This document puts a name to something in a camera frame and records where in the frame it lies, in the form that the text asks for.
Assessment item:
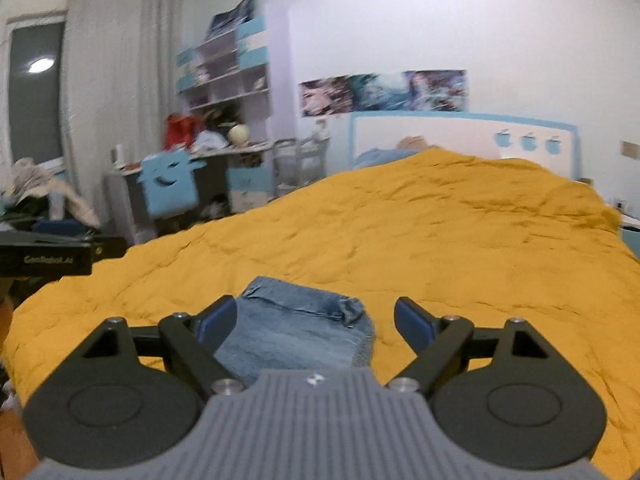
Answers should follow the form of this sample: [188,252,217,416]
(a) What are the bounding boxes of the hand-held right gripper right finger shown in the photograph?
[385,296,552,396]

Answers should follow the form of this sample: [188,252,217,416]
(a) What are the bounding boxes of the white curtain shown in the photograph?
[60,0,187,231]

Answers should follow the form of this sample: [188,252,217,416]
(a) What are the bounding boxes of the white and blue headboard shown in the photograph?
[348,111,583,181]

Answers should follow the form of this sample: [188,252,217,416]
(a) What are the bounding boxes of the cluttered grey desk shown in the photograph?
[104,141,277,247]

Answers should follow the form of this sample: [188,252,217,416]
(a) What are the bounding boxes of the dark window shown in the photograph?
[7,19,67,165]

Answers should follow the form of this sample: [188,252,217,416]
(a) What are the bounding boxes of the white nightstand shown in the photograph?
[606,199,640,262]

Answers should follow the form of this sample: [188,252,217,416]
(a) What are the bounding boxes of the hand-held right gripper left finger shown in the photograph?
[80,295,247,396]

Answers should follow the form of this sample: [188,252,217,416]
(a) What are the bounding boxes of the blue pillow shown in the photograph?
[353,147,421,170]

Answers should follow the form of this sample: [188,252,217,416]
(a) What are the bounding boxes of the pile of clothes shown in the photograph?
[0,157,101,228]

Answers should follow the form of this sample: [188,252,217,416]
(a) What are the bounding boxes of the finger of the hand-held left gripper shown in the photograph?
[92,236,129,263]

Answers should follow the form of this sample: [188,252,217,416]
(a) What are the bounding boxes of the blue smiling-face chair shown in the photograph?
[137,149,207,233]

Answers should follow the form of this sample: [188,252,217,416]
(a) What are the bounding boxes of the red bag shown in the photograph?
[164,113,203,152]

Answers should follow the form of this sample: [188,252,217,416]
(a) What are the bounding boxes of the blue denim pants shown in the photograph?
[214,275,377,387]

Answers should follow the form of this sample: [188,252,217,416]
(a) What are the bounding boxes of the yellow quilted blanket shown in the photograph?
[0,149,640,480]

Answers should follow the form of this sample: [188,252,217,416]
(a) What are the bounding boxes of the white and blue shelf unit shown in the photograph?
[175,0,275,147]

